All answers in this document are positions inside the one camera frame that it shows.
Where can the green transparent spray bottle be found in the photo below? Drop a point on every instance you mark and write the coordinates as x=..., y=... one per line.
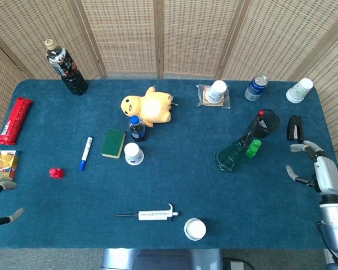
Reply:
x=231, y=157

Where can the white lab pipette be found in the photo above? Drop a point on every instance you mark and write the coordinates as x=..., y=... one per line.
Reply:
x=153, y=215

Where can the green print paper cup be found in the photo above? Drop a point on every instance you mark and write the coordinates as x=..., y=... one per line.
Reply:
x=298, y=91

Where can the yellow printed carton box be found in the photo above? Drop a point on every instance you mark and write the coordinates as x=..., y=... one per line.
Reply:
x=2, y=166

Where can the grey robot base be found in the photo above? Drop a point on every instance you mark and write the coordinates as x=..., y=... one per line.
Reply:
x=157, y=260

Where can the blue soda can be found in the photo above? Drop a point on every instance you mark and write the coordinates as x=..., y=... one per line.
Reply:
x=255, y=90

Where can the paper cup with blue logo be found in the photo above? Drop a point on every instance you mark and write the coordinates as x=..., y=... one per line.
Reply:
x=217, y=91

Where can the green and yellow sponge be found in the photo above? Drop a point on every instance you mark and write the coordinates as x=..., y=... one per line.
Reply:
x=113, y=143

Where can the yellow plush duck toy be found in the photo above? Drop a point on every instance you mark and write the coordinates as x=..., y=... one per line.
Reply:
x=155, y=109

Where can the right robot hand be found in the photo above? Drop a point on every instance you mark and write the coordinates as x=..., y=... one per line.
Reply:
x=328, y=174

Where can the blue flower paper cup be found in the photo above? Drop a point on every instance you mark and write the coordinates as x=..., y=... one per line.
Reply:
x=195, y=229
x=133, y=153

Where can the red capped marker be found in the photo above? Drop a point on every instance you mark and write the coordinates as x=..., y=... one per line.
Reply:
x=261, y=113

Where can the black stapler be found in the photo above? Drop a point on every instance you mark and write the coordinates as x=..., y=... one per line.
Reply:
x=294, y=129

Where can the small red plastic block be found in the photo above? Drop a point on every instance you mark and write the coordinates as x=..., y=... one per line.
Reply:
x=56, y=173

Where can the dark tea bottle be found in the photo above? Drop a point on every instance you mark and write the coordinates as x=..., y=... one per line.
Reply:
x=70, y=76

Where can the blue whiteboard marker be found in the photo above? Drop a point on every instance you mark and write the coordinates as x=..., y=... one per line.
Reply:
x=86, y=153

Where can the woven folding screen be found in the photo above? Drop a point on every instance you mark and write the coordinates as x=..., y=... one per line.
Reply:
x=124, y=33

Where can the plastic wrapped bread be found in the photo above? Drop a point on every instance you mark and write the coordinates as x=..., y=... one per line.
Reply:
x=226, y=102

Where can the cola bottle with blue cap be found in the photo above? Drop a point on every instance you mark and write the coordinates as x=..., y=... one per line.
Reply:
x=137, y=130

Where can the red snack package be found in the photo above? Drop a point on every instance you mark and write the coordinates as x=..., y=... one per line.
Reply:
x=14, y=121

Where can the blue carpet table cover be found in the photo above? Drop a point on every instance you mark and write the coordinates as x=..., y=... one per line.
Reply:
x=157, y=182

